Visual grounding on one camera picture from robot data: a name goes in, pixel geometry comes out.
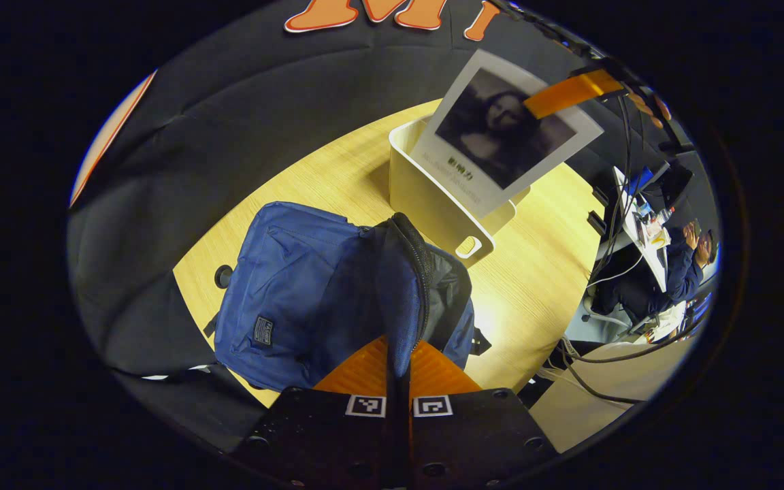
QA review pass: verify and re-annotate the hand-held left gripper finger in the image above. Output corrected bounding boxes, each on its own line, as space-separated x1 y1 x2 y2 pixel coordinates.
399 340 559 490
229 335 399 490

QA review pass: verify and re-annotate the grey portrait cover book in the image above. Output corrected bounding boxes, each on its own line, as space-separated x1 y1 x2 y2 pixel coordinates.
410 49 605 220

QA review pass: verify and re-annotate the white bookshelf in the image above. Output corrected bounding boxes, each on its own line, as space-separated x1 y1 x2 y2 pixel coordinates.
389 116 532 268

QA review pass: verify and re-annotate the blue schoolbag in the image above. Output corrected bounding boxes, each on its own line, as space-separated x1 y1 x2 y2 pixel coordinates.
203 201 493 392

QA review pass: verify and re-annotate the cluttered white office desk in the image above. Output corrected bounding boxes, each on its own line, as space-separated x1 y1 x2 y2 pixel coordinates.
613 167 672 293

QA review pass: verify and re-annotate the black backdrop cloth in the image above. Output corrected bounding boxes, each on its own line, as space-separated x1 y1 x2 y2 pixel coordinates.
67 0 644 453

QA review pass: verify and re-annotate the black floor cable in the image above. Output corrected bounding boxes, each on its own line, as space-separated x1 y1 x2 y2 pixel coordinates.
555 310 709 406

